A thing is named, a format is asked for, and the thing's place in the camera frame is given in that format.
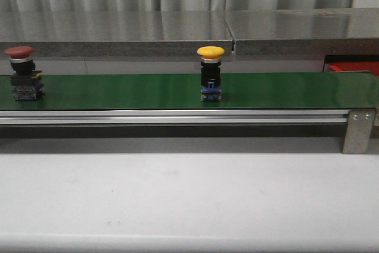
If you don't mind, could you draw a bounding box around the yellow mushroom push button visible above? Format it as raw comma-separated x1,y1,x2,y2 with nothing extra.
197,46,225,102

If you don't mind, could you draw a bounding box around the red mushroom push button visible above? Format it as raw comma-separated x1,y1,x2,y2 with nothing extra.
5,46,44,101

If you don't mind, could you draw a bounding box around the green conveyor belt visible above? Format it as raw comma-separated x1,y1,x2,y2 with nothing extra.
1,72,378,110

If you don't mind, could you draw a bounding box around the grey stone counter slab left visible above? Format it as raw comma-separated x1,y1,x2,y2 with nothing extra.
1,11,233,57

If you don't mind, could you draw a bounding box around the grey stone counter slab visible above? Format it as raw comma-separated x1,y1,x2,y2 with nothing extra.
1,11,233,57
224,8,378,56

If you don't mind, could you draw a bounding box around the grey stone counter slab right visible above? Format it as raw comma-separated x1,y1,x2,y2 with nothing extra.
224,8,378,56

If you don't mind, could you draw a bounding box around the red plastic tray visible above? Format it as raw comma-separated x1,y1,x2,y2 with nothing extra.
329,61,379,77

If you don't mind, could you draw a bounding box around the aluminium conveyor side rail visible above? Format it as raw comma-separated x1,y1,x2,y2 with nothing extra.
1,109,350,125

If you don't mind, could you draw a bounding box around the steel conveyor support bracket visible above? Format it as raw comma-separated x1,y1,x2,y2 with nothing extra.
342,109,375,154

